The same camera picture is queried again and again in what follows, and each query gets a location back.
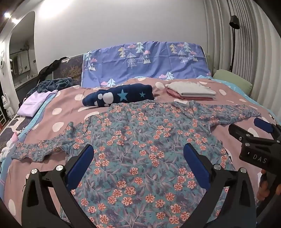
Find teal floral small garment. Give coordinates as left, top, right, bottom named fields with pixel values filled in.
left=13, top=101, right=259, bottom=227

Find folded white grey clothes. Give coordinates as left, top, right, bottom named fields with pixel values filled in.
left=165, top=81, right=216, bottom=97

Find folded pink clothes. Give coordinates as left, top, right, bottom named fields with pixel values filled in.
left=166, top=88, right=216, bottom=100

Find person's right hand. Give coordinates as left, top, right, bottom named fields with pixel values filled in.
left=257, top=180, right=281, bottom=201

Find green pillow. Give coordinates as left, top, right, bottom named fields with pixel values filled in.
left=213, top=69, right=252, bottom=95

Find grey curtain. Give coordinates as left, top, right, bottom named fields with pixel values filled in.
left=203, top=1, right=280, bottom=117

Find lavender folded cloth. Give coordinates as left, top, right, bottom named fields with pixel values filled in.
left=17, top=90, right=58, bottom=117

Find pink polka dot bedspread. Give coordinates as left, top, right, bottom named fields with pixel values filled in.
left=3, top=78, right=272, bottom=224

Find blue tree print sheet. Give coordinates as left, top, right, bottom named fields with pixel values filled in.
left=81, top=41, right=211, bottom=88

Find white bunny figurine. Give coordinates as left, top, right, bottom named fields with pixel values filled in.
left=1, top=93, right=15, bottom=119

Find black floor lamp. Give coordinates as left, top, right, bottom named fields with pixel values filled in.
left=229, top=15, right=240, bottom=72

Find navy star fleece blanket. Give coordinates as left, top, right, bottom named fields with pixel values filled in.
left=82, top=83, right=154, bottom=107

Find dark teal fleece blanket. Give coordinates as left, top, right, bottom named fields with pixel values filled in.
left=26, top=77, right=78, bottom=98

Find black garment on headboard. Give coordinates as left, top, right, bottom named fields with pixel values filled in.
left=38, top=56, right=67, bottom=82

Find dark patterned headboard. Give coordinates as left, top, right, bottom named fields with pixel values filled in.
left=53, top=54, right=83, bottom=83

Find arched wall mirror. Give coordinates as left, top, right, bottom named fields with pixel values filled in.
left=9, top=11, right=38, bottom=88

